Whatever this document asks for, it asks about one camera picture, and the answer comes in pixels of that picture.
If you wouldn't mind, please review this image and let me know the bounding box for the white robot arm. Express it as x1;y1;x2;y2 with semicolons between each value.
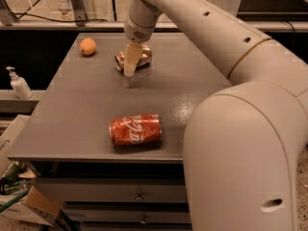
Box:
124;0;308;231

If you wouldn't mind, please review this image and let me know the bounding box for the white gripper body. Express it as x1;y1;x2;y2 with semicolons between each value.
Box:
124;0;162;43

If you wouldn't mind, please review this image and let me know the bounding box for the cardboard box with clutter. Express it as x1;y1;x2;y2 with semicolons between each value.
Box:
0;115;62;226

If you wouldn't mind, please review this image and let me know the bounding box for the upper drawer knob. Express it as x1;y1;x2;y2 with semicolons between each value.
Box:
135;192;144;201

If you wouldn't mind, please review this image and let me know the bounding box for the red coca-cola can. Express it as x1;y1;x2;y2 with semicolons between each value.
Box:
109;114;162;146

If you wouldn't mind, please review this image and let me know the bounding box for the black cable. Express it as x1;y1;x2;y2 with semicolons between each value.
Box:
9;0;109;24

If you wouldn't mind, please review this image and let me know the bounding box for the white pump soap bottle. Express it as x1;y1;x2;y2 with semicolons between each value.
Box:
6;66;33;100

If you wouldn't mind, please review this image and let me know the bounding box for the lower drawer knob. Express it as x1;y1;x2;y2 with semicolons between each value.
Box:
140;216;148;225

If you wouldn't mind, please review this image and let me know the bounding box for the drawer knob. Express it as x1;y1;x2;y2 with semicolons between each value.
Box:
140;216;148;225
135;192;144;201

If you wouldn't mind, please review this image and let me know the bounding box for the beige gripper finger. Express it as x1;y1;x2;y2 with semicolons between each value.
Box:
124;42;142;77

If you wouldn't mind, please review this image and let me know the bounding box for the grey drawer cabinet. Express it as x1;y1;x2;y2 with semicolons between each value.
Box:
9;33;230;231

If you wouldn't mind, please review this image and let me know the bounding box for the orange fruit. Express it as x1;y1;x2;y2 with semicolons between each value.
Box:
79;38;96;56

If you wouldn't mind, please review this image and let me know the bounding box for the grey metal railing frame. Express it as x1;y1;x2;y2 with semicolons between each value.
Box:
1;0;308;33

